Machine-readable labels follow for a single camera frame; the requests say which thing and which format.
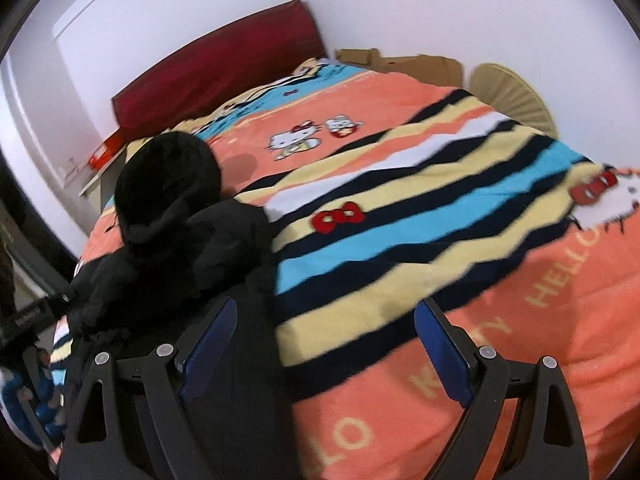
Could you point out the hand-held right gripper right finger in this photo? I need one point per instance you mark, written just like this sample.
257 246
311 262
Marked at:
440 350

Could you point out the flattened cardboard box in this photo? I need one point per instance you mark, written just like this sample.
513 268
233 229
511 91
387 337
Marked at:
400 62

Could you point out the white nightstand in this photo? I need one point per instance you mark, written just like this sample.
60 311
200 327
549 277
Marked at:
95 185

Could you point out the dark green door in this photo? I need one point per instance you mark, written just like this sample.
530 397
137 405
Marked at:
30 240

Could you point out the black puffer jacket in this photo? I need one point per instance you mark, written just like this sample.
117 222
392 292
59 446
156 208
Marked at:
165 200

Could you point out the striped cartoon cat blanket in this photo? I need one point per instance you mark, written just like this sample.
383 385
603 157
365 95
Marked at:
400 185

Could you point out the dark red headboard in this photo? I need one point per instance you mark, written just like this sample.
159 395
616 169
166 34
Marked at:
210 70

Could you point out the red flat box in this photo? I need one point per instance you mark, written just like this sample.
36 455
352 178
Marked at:
105 152

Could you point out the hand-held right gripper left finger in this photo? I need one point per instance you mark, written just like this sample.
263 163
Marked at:
215 340

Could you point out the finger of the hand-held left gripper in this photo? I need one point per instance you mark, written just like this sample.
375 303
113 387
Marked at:
35 390

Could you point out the beige electric fan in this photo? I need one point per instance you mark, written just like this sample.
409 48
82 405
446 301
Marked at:
510 92

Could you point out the white wall switch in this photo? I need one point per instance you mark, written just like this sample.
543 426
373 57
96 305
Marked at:
71 171

